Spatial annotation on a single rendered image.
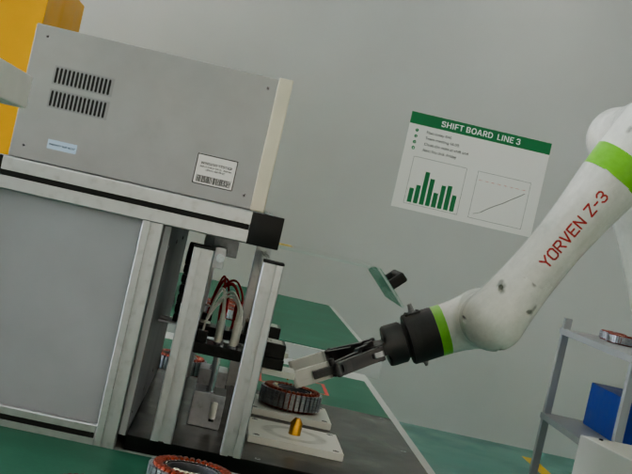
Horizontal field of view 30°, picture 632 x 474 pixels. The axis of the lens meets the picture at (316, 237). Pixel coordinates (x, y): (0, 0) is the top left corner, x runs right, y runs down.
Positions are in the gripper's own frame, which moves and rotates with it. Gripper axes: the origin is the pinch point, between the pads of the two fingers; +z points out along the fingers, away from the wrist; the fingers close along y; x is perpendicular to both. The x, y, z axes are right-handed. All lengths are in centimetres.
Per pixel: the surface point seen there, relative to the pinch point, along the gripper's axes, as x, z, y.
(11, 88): -49, 19, 94
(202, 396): -5.0, 15.2, 28.1
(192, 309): -19.5, 11.8, 44.1
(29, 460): -8, 35, 61
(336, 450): 8.8, -2.3, 29.6
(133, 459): -3, 25, 50
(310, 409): 6.2, -0.4, 4.3
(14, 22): -139, 77, -322
